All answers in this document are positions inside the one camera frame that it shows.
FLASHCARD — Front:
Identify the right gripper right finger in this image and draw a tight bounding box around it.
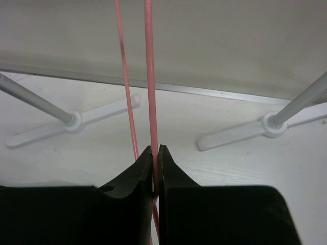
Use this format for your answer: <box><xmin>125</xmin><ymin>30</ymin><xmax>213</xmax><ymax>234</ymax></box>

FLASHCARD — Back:
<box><xmin>158</xmin><ymin>145</ymin><xmax>301</xmax><ymax>244</ymax></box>

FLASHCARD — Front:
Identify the white clothes rack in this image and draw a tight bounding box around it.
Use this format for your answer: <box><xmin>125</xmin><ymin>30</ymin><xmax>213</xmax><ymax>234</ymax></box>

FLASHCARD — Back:
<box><xmin>1</xmin><ymin>74</ymin><xmax>326</xmax><ymax>151</ymax></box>

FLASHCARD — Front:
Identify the pink wire hanger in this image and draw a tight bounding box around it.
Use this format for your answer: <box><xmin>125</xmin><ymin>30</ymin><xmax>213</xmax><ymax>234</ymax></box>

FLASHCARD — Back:
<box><xmin>115</xmin><ymin>1</ymin><xmax>160</xmax><ymax>238</ymax></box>

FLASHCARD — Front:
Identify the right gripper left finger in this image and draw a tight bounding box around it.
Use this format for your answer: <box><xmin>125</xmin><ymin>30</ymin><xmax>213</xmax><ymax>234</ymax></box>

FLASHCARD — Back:
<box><xmin>1</xmin><ymin>147</ymin><xmax>153</xmax><ymax>244</ymax></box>

